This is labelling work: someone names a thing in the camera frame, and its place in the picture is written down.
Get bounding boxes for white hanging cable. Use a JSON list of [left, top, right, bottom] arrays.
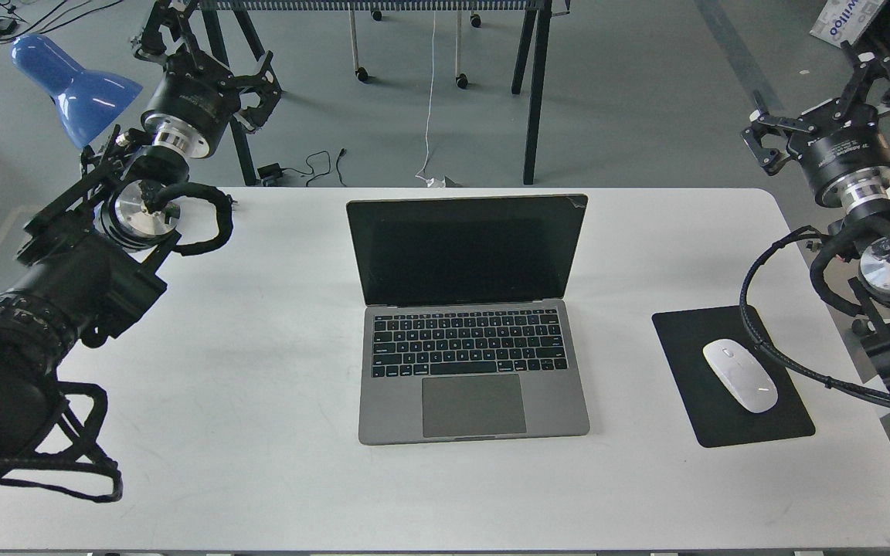
[[415, 11, 461, 188]]

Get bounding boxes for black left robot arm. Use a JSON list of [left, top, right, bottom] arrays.
[[0, 1, 282, 503]]

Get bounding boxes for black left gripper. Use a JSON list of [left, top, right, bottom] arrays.
[[131, 1, 283, 159]]

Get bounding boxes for white computer mouse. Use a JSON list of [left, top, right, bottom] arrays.
[[701, 338, 780, 414]]

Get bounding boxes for white cardboard box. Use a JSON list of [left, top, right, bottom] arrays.
[[809, 0, 887, 47]]

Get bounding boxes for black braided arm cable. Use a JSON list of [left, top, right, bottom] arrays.
[[739, 225, 890, 551], [0, 381, 124, 504]]

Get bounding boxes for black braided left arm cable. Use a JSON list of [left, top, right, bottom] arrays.
[[0, 381, 124, 504]]

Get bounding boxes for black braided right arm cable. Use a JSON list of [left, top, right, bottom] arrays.
[[739, 225, 890, 551]]

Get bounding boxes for white rolling cart legs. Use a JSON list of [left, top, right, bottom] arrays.
[[348, 1, 483, 90]]

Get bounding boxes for black mouse pad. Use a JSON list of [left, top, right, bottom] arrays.
[[652, 306, 816, 448]]

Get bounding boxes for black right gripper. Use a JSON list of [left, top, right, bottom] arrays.
[[741, 41, 890, 208]]

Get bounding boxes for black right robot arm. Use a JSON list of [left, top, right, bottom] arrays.
[[742, 42, 890, 391]]

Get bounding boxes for blue desk lamp shade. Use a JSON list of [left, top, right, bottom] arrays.
[[11, 34, 144, 149]]

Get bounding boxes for grey laptop notebook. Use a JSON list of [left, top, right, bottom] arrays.
[[346, 193, 590, 446]]

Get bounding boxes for black power adapter with cable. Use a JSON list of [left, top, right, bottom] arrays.
[[256, 148, 348, 188]]

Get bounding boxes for black trestle table frame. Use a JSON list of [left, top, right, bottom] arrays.
[[196, 0, 554, 187]]

